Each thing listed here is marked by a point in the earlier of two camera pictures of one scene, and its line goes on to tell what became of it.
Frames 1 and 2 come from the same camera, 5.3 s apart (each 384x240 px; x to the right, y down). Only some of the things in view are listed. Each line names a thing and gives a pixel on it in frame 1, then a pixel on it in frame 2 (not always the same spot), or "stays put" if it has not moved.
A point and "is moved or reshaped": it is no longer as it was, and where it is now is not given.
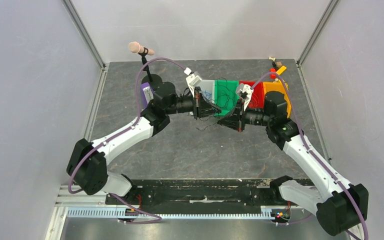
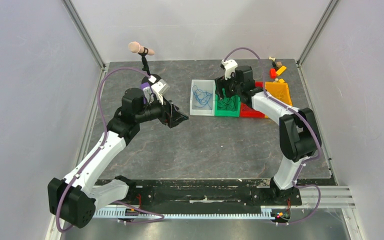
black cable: x=226 y=98 stays put
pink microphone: x=135 y=47 stays put
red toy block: x=273 y=76 stays put
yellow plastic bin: x=278 y=86 stays put
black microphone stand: x=153 y=79 stays put
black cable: x=201 y=120 is moved or reshaped
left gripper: x=203 y=107 to x=175 y=117
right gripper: x=240 y=117 to x=225 y=87
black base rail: x=188 y=193 stays put
